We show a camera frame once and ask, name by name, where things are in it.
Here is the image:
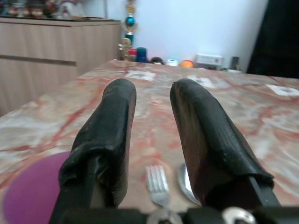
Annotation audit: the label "colourful figurines on sideboard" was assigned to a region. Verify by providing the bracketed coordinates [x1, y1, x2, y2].
[0, 0, 81, 19]

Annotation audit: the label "purple round plate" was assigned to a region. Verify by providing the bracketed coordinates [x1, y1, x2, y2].
[0, 151, 72, 224]

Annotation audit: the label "black round object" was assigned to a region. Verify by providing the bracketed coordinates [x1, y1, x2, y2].
[149, 56, 165, 65]

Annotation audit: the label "silver metal spoon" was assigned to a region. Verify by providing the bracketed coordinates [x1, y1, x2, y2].
[177, 163, 202, 206]

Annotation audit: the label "small gold trophy figure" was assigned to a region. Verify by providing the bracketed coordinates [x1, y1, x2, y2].
[117, 37, 133, 62]

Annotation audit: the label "orange ball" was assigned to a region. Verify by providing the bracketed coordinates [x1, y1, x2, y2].
[179, 59, 196, 68]

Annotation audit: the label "tall teal gold trophy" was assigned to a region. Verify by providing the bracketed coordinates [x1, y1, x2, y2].
[123, 0, 138, 45]

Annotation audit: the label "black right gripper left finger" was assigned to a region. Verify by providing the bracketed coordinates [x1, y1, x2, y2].
[49, 78, 137, 224]

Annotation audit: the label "light wooden sideboard cabinet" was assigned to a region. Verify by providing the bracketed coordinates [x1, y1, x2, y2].
[0, 16, 122, 117]

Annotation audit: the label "silver metal fork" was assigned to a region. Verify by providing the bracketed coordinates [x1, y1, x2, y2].
[146, 165, 172, 210]

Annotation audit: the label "white paper marker card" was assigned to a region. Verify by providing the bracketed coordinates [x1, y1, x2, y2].
[186, 74, 222, 89]
[266, 83, 299, 97]
[125, 70, 157, 81]

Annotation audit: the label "white box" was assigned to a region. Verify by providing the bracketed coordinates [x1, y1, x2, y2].
[195, 53, 225, 70]

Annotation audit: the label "dark curtain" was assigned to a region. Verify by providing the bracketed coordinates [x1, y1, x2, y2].
[246, 0, 299, 79]

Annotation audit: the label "dark blue cylindrical container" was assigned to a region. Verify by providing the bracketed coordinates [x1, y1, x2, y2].
[135, 46, 149, 63]

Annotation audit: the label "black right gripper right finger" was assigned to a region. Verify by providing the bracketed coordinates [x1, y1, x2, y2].
[170, 78, 281, 208]

